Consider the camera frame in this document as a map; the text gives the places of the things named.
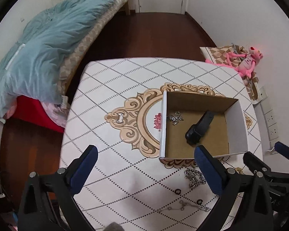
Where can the red cloth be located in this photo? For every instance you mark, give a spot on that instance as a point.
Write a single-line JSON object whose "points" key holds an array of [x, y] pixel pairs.
{"points": [[31, 111]]}

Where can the white patterned tablecloth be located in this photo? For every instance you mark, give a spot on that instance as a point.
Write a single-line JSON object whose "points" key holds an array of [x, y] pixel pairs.
{"points": [[117, 108]]}

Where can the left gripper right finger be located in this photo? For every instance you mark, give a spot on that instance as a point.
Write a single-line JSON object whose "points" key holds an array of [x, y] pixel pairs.
{"points": [[212, 169]]}

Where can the pink panther plush toy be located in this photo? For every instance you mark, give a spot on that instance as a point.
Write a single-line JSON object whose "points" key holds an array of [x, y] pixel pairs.
{"points": [[251, 60]]}

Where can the bed with checkered mattress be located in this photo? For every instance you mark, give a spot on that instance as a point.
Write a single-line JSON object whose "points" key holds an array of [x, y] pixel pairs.
{"points": [[58, 113]]}

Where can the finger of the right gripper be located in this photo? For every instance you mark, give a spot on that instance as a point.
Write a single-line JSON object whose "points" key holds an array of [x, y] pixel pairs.
{"points": [[282, 149], [255, 165]]}

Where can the white wall socket strip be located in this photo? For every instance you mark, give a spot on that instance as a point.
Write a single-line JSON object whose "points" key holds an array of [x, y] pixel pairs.
{"points": [[263, 103]]}

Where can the white cardboard box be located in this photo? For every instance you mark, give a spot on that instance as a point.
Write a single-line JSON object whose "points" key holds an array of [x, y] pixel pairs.
{"points": [[191, 119]]}

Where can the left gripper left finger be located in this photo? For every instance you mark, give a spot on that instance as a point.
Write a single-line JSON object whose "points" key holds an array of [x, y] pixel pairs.
{"points": [[80, 168]]}

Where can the checkered brown cushion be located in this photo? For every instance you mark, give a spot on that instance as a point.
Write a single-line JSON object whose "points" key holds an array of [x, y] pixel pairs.
{"points": [[221, 56]]}

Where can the black smart band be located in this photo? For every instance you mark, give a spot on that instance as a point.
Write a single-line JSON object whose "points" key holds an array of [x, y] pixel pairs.
{"points": [[198, 130]]}

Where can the teal blue duvet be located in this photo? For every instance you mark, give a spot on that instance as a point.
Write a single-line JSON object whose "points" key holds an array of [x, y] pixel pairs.
{"points": [[33, 64]]}

